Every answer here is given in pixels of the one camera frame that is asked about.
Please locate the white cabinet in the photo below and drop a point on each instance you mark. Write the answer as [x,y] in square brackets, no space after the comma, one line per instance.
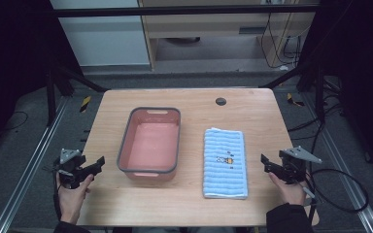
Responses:
[103,35]

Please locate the light wooden desk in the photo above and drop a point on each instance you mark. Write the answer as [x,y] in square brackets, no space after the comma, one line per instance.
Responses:
[207,22]

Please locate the black horizontal frame bar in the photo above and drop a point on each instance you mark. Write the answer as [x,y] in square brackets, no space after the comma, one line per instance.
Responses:
[175,11]

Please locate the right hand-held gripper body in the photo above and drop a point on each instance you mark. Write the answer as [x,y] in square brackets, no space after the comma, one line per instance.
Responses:
[294,165]

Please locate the person's right hand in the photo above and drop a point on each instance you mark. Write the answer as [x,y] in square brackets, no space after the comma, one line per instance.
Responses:
[289,192]

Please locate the blue striped towel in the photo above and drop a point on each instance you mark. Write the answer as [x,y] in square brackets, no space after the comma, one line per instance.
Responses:
[225,168]

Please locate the dark round table grommet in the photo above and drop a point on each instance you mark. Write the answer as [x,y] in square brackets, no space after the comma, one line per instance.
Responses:
[220,101]

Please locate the yellow black floor tape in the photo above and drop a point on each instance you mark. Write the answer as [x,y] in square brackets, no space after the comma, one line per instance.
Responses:
[294,100]
[85,104]

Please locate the black metal stand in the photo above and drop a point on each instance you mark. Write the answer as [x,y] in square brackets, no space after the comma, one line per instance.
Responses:
[319,93]
[51,97]

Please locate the pink basin with grey rim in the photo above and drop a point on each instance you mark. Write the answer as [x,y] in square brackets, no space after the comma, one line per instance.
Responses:
[152,145]

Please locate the dark curtain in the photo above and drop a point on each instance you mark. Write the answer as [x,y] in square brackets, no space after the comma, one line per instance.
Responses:
[9,64]
[362,64]

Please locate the aluminium floor rail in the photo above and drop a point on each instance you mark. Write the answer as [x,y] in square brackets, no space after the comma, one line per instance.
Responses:
[343,168]
[29,161]

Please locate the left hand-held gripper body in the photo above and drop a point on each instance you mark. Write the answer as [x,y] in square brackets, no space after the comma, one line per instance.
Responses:
[68,168]

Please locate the person's left hand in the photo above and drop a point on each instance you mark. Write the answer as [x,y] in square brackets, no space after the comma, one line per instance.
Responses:
[71,200]

